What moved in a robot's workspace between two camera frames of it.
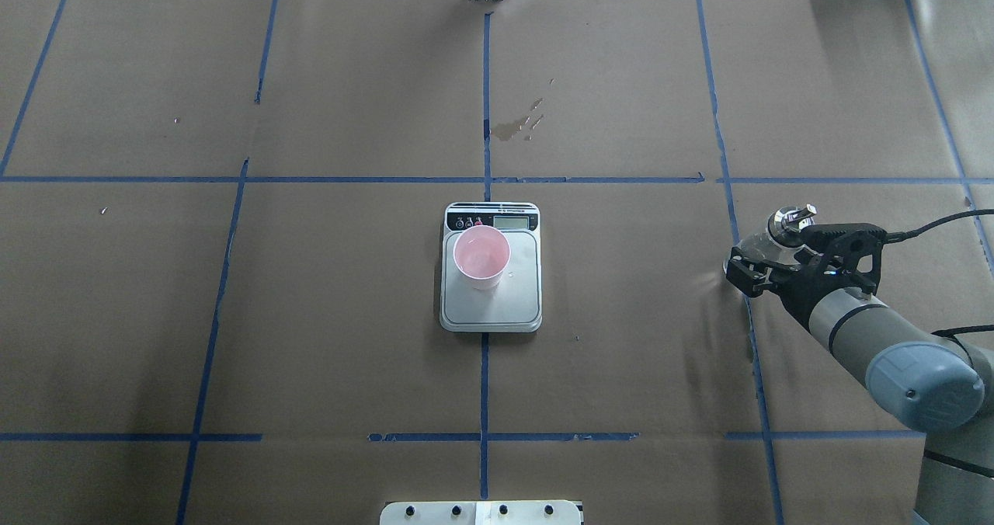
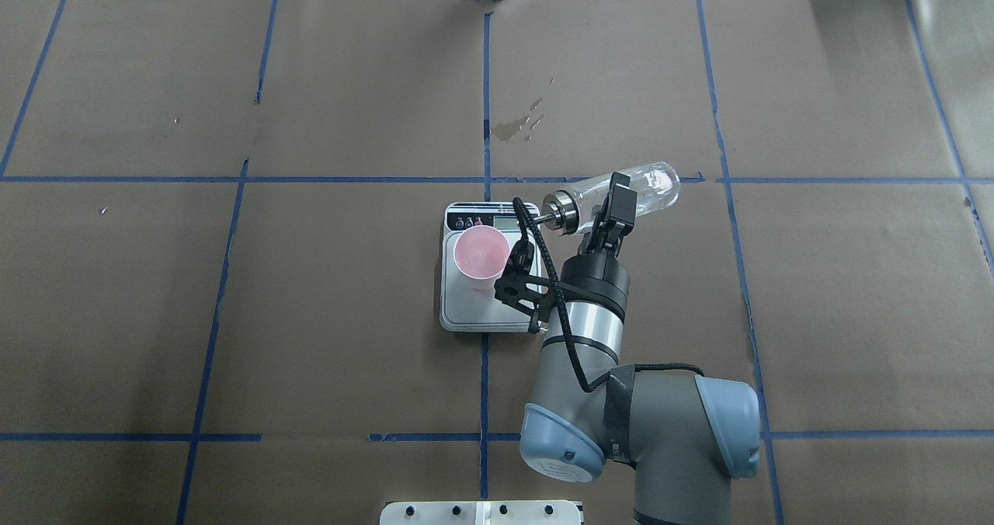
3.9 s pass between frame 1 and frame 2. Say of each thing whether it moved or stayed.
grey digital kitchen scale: stayed
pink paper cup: stayed
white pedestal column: stayed
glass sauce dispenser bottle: moved
